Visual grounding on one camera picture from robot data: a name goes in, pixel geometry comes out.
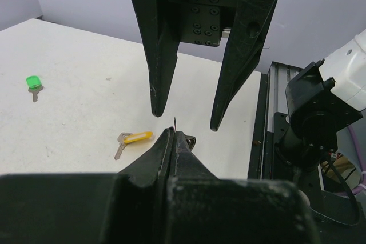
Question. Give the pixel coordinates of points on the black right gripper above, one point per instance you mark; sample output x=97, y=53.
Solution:
x=163, y=24

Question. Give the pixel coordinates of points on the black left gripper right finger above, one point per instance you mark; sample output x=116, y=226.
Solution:
x=185, y=163

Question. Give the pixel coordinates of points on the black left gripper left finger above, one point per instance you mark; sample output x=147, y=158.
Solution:
x=154, y=164

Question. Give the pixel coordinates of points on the small metal keyring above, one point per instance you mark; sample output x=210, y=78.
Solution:
x=191, y=140

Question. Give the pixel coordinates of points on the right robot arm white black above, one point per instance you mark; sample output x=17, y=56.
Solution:
x=168, y=184

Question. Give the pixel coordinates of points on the key with long yellow tag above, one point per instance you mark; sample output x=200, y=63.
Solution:
x=126, y=138

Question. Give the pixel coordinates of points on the key with green tag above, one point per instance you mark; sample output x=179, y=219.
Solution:
x=34, y=86

